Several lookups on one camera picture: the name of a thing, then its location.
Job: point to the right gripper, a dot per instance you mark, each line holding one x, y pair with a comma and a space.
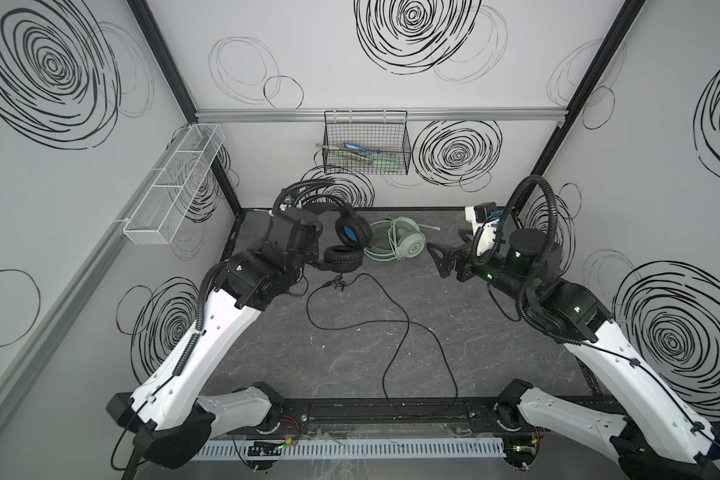
463, 263

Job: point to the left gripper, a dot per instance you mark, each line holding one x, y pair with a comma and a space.
311, 241

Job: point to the mint green headphones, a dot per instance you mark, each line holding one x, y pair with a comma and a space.
399, 238

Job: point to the black and blue headphones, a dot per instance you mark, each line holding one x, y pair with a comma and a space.
353, 231

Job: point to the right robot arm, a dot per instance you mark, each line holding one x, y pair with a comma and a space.
514, 250

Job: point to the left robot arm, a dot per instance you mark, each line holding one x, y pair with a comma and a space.
169, 418

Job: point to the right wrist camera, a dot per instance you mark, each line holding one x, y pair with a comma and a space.
484, 219

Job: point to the black wire basket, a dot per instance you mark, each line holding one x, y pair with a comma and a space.
390, 137

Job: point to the clear wall shelf bin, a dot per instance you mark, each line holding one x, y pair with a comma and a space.
188, 159

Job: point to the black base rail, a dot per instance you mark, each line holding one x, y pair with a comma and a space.
305, 415

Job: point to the white slotted cable duct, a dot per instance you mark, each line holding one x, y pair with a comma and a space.
351, 449

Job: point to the black corner frame post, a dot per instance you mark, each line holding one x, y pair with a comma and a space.
165, 61

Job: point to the right corner frame post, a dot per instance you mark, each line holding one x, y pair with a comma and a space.
603, 51

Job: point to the side wall aluminium rail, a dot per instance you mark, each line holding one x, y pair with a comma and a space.
45, 339

